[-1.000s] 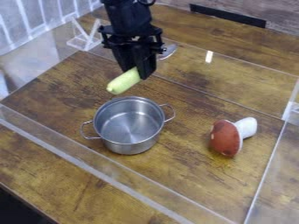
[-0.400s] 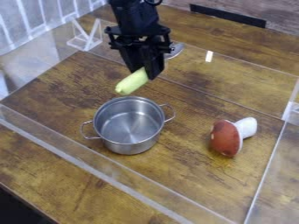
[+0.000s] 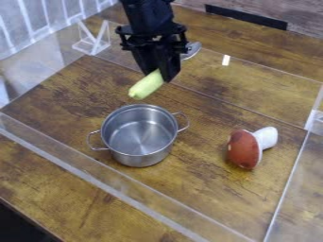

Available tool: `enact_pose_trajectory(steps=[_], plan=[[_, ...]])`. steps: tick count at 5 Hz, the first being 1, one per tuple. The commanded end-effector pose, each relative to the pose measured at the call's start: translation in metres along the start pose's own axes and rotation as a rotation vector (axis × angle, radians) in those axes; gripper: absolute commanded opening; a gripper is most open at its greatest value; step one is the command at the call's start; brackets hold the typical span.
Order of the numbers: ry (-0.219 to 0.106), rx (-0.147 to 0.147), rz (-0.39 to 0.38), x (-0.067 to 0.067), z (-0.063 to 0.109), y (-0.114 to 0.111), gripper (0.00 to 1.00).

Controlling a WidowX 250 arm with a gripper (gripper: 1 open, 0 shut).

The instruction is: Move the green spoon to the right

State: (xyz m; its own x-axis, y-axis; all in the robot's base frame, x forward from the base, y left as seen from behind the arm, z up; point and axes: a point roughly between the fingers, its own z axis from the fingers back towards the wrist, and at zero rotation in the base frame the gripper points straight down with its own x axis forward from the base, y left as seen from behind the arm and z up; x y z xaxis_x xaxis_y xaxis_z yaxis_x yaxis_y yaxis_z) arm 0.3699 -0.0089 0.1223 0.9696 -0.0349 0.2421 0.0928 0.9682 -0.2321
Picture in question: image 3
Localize clear acrylic triangle bracket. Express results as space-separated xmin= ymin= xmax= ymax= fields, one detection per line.
xmin=73 ymin=20 xmax=111 ymax=56

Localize stainless steel pot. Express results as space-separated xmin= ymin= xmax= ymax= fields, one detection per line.
xmin=86 ymin=104 xmax=191 ymax=167

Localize clear acrylic barrier wall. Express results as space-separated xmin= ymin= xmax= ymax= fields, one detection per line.
xmin=0 ymin=18 xmax=323 ymax=242

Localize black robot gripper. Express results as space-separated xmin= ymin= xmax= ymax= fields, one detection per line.
xmin=117 ymin=0 xmax=189 ymax=82

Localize brown cap toy mushroom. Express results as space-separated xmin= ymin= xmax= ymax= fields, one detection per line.
xmin=226 ymin=127 xmax=278 ymax=169

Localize black bar on table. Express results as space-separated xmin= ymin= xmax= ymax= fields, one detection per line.
xmin=205 ymin=4 xmax=289 ymax=30

